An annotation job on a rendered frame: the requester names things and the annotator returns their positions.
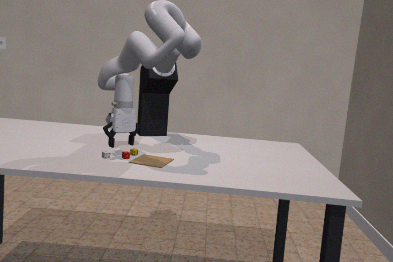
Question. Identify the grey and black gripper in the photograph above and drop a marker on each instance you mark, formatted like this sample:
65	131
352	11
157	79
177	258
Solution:
122	120

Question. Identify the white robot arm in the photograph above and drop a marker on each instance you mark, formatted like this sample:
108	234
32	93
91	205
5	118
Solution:
168	23

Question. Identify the red die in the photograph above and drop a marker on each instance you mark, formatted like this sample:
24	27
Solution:
125	155

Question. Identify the white die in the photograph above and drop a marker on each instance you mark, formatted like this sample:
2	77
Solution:
105	154

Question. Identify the yellow die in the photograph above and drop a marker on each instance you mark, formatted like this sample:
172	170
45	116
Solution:
133	152

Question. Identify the brown mat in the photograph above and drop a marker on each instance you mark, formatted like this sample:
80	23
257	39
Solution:
152	161

